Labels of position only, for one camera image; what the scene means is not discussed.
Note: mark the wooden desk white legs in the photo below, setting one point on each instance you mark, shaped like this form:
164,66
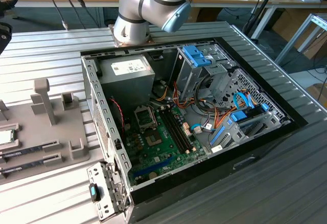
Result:
286,1

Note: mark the green motherboard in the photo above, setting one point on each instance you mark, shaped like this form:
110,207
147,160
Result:
171,152

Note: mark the grey parts rack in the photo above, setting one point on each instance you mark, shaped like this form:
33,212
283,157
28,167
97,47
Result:
38,132

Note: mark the white paper label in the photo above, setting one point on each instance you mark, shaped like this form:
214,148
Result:
216,149

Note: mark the metal expansion slot bracket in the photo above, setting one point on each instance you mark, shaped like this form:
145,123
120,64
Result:
95,173

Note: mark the black RAM slot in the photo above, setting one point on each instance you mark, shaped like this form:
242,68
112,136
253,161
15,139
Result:
180,132
174,132

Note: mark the CPU socket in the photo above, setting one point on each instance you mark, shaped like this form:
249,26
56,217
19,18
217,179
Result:
153,139

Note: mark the small brown cardboard box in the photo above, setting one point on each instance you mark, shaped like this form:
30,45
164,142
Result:
316,91

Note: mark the black latch blue button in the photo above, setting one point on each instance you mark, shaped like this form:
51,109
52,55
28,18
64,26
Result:
94,192

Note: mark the blue disk carrier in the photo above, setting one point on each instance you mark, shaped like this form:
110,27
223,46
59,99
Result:
238,116

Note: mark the silver CPU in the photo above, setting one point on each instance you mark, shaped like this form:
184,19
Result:
5,137

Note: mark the stacked brown cardboard boxes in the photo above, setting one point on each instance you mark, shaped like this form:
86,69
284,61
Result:
291,22

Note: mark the silver coin battery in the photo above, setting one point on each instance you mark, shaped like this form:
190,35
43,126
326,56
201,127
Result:
152,175

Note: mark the small blue plastic clip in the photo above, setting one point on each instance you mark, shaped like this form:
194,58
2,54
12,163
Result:
264,107

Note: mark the aluminium profile frame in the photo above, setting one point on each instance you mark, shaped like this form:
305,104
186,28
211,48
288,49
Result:
292,42

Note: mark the perforated metal cage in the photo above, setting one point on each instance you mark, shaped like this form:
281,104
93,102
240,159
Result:
258,93

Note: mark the RAM stick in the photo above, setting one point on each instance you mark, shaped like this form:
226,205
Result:
15,169
15,153

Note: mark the blue expansion slot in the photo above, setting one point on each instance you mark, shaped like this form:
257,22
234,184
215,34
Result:
153,166

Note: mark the grey power supply unit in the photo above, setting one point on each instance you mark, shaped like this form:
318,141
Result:
127,88

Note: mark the black PC case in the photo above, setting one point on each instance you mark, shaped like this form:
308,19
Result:
204,183

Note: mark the grey metal disk bay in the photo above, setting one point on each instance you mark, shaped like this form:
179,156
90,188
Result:
230,138

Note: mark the black tripod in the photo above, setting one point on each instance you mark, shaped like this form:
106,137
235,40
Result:
264,4

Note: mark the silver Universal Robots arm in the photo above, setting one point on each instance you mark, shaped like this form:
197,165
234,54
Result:
132,1

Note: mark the black case fan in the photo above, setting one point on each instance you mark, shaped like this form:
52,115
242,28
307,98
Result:
115,114

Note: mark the blue plastic drive latch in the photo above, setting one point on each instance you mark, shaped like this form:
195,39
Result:
196,55

